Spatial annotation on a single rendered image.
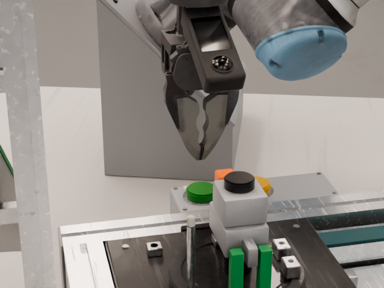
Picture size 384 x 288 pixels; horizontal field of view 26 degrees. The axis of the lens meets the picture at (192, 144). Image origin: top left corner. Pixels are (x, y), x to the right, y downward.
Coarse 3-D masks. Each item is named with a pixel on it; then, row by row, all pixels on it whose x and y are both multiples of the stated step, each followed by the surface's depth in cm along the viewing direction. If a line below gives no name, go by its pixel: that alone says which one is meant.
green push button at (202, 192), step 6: (192, 186) 105; (198, 186) 105; (204, 186) 105; (210, 186) 105; (186, 192) 105; (192, 192) 104; (198, 192) 104; (204, 192) 104; (210, 192) 104; (192, 198) 104; (198, 198) 103; (204, 198) 103; (210, 198) 104
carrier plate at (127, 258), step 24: (120, 240) 94; (144, 240) 94; (168, 240) 94; (288, 240) 94; (312, 240) 94; (120, 264) 89; (144, 264) 89; (168, 264) 89; (312, 264) 89; (336, 264) 89
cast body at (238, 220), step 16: (240, 176) 81; (224, 192) 80; (240, 192) 79; (256, 192) 80; (224, 208) 79; (240, 208) 79; (256, 208) 79; (224, 224) 79; (240, 224) 80; (256, 224) 80; (224, 240) 80; (240, 240) 80; (256, 240) 80; (256, 256) 78
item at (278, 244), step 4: (276, 240) 87; (280, 240) 87; (284, 240) 87; (272, 244) 87; (276, 244) 86; (280, 244) 86; (284, 244) 86; (288, 244) 86; (272, 248) 87; (276, 248) 86; (280, 248) 86; (284, 248) 86; (288, 248) 86; (276, 252) 86; (280, 252) 86; (284, 252) 86; (288, 252) 86; (276, 256) 86; (280, 256) 86; (284, 256) 86; (288, 256) 86
